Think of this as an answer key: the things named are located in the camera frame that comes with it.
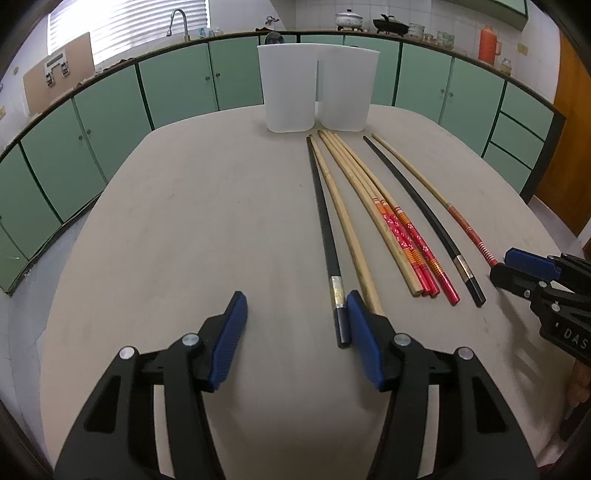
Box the white lidded pot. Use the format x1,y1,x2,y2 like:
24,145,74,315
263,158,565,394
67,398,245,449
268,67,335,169
335,8,366,32

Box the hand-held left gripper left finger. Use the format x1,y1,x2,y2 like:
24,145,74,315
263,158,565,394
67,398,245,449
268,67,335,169
54,291,248,480

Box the orange thermos flask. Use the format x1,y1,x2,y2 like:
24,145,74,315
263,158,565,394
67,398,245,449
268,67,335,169
477,26,502,66

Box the white plastic container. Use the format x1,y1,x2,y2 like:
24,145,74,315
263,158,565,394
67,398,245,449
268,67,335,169
257,44,320,134
316,45,380,133

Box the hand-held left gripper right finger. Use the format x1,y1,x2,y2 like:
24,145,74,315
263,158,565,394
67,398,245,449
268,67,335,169
347,291,539,480

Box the wooden door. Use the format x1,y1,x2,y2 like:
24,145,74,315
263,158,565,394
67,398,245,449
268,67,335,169
530,31,591,237

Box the green kitchen base cabinets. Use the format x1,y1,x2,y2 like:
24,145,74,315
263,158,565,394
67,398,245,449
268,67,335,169
0,31,567,296

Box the brown cardboard sheet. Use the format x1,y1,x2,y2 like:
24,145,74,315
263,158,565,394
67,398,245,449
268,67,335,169
23,32,97,116

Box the plain wooden chopstick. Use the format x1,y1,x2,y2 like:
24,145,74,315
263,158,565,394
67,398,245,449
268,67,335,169
318,130,423,296
311,135,385,317

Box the metal sink faucet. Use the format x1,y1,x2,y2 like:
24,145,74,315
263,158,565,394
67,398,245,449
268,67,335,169
167,8,191,42

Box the white window blinds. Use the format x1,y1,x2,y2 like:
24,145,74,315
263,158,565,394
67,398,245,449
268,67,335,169
48,0,209,66

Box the person's right hand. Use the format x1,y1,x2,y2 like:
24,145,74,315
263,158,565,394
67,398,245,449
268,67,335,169
567,358,591,409

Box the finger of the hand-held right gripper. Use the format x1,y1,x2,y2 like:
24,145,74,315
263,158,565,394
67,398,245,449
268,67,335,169
505,248,562,280
489,264,548,301

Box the black wok on stove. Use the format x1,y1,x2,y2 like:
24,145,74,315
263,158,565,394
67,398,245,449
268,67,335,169
372,14,410,37

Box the red striped wooden chopstick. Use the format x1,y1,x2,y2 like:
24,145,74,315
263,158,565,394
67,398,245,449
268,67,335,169
371,133,499,268

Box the green wall cabinets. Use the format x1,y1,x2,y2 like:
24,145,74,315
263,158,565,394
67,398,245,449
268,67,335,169
488,0,530,18

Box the black chopstick with silver band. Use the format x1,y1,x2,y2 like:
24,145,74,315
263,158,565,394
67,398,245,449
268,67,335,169
363,136,486,308
307,136,354,349

